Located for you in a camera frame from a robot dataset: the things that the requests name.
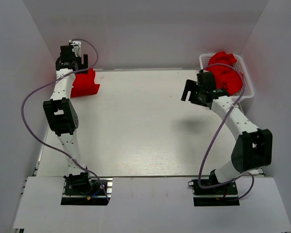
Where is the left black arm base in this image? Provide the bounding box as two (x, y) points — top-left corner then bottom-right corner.
(61, 172), (113, 206)

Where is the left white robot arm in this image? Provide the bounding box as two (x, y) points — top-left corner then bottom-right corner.
(43, 41), (93, 194)

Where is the red t shirt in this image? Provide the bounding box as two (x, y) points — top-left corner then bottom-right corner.
(70, 68), (100, 98)

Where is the white plastic basket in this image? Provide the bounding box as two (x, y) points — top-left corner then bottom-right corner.
(199, 53), (255, 103)

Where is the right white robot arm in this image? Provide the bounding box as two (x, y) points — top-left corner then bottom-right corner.
(181, 72), (273, 194)

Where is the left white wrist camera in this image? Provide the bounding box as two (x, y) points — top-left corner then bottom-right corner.
(68, 40), (82, 57)

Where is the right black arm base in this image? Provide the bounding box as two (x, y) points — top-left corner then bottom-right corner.
(187, 179), (240, 207)

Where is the red t shirts pile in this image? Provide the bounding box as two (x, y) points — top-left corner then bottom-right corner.
(206, 51), (243, 95)

